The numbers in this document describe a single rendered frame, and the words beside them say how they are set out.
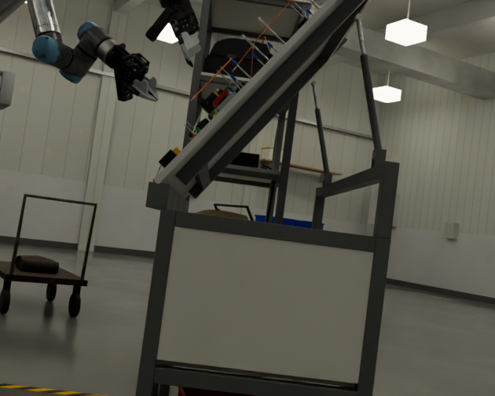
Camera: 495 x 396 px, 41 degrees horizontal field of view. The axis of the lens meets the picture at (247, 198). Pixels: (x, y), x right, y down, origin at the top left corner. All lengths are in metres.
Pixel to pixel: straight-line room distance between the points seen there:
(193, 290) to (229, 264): 0.11
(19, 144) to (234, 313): 11.06
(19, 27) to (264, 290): 11.46
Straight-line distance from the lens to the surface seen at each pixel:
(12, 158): 12.57
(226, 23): 3.53
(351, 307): 1.73
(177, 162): 1.69
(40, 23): 2.14
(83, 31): 2.19
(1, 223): 12.54
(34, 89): 12.75
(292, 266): 1.70
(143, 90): 2.04
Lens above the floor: 0.77
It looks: 3 degrees up
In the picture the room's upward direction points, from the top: 7 degrees clockwise
